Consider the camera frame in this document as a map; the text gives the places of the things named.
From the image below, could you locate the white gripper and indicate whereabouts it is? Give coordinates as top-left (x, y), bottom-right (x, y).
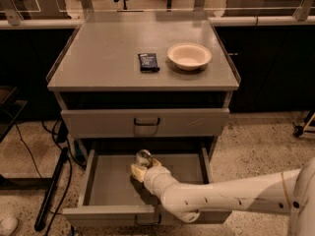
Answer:
top-left (131, 158), bottom-right (178, 196)

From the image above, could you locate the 7up soda can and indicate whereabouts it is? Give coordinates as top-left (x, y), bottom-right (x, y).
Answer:
top-left (136, 149), bottom-right (153, 168)

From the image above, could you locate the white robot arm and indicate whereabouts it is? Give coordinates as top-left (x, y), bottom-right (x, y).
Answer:
top-left (131, 159), bottom-right (315, 236)

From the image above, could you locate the closed upper grey drawer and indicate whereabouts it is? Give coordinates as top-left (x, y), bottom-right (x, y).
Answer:
top-left (61, 108), bottom-right (229, 139)

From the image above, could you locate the open middle grey drawer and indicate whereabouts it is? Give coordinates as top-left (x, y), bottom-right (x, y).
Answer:
top-left (62, 150), bottom-right (231, 227)

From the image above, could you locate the grey drawer cabinet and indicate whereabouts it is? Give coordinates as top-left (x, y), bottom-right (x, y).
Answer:
top-left (45, 11), bottom-right (242, 228)

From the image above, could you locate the black floor stand bar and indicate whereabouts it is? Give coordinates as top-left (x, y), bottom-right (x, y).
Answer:
top-left (34, 147), bottom-right (68, 232)

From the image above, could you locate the dark blue snack bar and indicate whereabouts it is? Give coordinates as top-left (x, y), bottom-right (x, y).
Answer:
top-left (138, 53), bottom-right (159, 73)

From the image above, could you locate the white paper bowl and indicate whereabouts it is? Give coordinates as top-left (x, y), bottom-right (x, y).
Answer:
top-left (167, 43), bottom-right (213, 71)

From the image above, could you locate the black side table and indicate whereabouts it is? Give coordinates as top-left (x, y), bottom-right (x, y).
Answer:
top-left (0, 86), bottom-right (50, 190)

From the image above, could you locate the white shoe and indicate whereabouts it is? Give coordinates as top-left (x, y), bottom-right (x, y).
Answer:
top-left (0, 216), bottom-right (19, 236)

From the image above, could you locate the black floor cable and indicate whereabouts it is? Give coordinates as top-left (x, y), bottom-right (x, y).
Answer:
top-left (13, 118), bottom-right (74, 236)

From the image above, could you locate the black caster wheel frame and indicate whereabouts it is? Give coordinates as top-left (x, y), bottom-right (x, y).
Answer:
top-left (293, 110), bottom-right (315, 137)

